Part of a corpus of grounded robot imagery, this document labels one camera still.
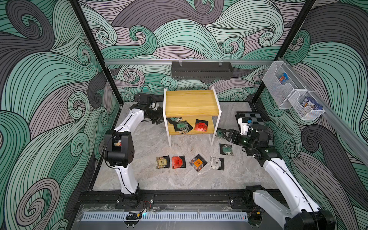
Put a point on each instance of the white wooden two-tier shelf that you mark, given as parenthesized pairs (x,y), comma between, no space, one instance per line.
(192,105)

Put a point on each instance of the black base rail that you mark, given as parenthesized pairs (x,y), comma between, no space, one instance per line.
(235,198)

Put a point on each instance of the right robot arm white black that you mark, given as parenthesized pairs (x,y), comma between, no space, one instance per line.
(301,212)

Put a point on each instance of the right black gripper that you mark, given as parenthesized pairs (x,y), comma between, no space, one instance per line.
(234,132)

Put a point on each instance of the black perforated wall tray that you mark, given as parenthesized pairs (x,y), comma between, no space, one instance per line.
(206,72)

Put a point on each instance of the aluminium rail wall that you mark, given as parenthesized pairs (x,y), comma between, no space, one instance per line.
(181,61)
(342,129)

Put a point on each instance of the blue white box in bin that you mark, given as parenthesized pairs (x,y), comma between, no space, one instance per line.
(309,101)

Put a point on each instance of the jasmine tea bag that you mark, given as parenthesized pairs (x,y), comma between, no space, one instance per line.
(226,149)
(219,133)

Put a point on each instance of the yellow tea bag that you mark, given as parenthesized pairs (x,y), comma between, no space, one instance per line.
(163,162)

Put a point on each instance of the clear bin upper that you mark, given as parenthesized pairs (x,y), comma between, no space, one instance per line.
(280,93)

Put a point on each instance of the red blue item in bin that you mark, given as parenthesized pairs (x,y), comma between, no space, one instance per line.
(283,78)

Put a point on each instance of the aluminium rail right wall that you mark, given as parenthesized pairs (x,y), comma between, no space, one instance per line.
(342,129)

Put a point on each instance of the jasmine tea bag front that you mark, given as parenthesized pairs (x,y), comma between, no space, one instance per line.
(219,133)

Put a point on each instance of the red tea bag shelf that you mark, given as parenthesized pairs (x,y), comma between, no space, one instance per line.
(201,125)
(178,162)

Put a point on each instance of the clear bin lower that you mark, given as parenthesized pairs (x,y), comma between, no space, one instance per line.
(307,113)

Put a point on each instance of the jasmine tea bag lower shelf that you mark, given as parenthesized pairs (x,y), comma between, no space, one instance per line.
(182,127)

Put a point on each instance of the red tea bag top shelf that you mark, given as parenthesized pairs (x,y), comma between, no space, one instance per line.
(178,162)

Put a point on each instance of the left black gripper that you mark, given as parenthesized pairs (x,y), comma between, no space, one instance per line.
(160,110)

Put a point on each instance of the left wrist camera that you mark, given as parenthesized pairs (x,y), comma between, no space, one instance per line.
(147,101)

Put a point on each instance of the clear bin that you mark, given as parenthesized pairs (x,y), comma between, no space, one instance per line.
(307,113)
(280,93)

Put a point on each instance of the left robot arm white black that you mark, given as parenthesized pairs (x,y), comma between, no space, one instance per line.
(119,150)

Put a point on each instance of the aluminium rail back wall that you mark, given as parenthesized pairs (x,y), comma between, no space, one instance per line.
(181,61)

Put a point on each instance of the checkered black chessboard mat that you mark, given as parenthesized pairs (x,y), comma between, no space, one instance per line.
(240,114)

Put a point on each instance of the orange floral tea bag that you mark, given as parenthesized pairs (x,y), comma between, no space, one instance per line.
(198,162)

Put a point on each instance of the white slotted cable duct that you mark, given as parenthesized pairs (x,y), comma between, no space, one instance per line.
(169,216)

